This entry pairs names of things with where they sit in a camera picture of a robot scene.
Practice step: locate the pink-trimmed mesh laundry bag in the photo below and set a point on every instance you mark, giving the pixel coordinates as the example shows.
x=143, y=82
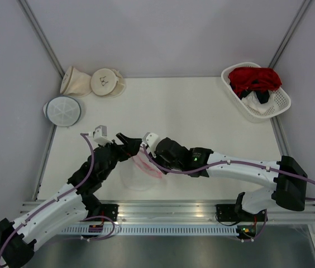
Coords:
x=138, y=174

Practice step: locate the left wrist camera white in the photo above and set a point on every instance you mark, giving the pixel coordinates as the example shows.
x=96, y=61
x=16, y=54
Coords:
x=99, y=135

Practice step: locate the white perforated plastic basket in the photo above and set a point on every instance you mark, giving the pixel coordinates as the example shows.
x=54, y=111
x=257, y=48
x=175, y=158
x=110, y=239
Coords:
x=280, y=101

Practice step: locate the red bra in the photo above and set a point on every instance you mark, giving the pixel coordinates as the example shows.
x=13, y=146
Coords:
x=253, y=79

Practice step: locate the aluminium frame post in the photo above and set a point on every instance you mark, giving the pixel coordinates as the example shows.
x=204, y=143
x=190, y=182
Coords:
x=295, y=23
x=34, y=23

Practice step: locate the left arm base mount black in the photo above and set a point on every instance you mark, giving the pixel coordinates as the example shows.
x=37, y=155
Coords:
x=107, y=210

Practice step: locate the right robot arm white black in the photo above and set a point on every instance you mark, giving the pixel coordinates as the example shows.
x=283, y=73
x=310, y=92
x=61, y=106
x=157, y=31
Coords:
x=282, y=182

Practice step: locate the white slotted cable duct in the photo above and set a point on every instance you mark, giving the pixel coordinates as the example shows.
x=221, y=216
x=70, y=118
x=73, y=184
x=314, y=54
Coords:
x=150, y=230

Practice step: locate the grey-trimmed mesh laundry bag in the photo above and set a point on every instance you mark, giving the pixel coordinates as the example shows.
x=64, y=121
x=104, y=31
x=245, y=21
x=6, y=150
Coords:
x=63, y=111

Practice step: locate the right aluminium frame post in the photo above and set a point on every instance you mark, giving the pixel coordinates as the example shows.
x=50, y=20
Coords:
x=295, y=23

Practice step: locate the left aluminium frame post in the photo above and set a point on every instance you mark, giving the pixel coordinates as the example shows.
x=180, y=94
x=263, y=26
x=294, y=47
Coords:
x=34, y=23

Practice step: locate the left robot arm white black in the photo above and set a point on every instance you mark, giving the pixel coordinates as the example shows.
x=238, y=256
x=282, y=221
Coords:
x=73, y=202

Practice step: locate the black garment in basket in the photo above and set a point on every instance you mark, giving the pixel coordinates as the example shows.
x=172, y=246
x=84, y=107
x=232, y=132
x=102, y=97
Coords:
x=262, y=96

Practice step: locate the aluminium mounting rail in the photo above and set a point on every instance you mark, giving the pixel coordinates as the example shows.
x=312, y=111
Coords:
x=196, y=211

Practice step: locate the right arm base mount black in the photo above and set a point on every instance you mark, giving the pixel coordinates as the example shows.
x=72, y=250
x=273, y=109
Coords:
x=225, y=213

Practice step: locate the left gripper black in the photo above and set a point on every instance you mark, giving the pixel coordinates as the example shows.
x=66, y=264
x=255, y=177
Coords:
x=131, y=146

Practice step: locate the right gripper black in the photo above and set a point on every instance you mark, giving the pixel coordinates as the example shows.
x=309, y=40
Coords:
x=157, y=158

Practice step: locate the beige laundry bag left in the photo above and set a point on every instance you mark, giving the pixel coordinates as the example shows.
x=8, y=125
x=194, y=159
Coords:
x=75, y=83

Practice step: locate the beige laundry bag bra logo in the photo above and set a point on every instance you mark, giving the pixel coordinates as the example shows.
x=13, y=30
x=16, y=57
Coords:
x=107, y=83

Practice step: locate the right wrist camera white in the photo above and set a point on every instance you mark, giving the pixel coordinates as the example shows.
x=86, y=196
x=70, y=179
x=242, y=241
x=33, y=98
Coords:
x=152, y=140

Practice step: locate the white garment in basket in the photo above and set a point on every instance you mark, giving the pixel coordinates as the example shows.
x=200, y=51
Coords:
x=264, y=109

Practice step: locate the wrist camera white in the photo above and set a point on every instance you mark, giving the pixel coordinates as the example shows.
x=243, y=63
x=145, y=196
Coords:
x=152, y=140
x=99, y=135

